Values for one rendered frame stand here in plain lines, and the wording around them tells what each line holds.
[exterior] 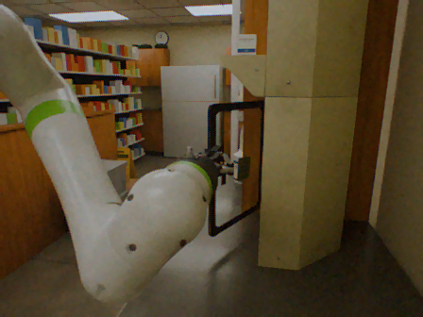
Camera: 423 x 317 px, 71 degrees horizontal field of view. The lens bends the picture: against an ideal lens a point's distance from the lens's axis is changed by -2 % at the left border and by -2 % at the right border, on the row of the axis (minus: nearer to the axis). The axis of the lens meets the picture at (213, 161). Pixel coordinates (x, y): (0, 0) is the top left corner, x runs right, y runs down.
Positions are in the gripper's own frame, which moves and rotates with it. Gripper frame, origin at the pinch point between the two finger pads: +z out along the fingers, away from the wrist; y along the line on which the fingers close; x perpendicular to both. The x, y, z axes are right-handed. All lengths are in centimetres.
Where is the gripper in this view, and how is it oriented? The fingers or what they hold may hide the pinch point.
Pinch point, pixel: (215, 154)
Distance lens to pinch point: 73.8
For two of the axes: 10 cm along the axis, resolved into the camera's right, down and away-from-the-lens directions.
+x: -0.1, 9.7, 2.5
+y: -9.8, -0.6, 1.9
